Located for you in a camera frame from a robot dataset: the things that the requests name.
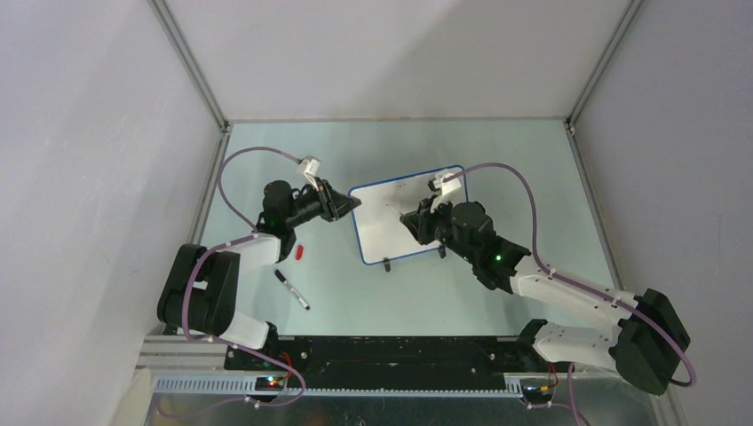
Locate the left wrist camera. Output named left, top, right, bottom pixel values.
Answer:
left=297, top=155, right=321, bottom=179

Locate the black whiteboard marker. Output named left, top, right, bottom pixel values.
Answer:
left=274, top=269, right=311, bottom=311

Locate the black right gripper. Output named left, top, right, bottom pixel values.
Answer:
left=401, top=193, right=477, bottom=264

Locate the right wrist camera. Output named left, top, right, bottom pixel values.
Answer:
left=428, top=169, right=463, bottom=213

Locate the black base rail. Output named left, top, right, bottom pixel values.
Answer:
left=135, top=335, right=672, bottom=399

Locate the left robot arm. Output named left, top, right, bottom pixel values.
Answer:
left=156, top=178, right=361, bottom=370

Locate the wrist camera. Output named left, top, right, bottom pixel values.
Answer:
left=297, top=155, right=321, bottom=179
left=428, top=169, right=463, bottom=213

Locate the white blue-framed whiteboard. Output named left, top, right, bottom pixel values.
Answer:
left=348, top=164, right=464, bottom=265

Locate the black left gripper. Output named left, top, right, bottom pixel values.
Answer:
left=284, top=177, right=361, bottom=229

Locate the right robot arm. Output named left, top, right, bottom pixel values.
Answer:
left=400, top=197, right=691, bottom=396

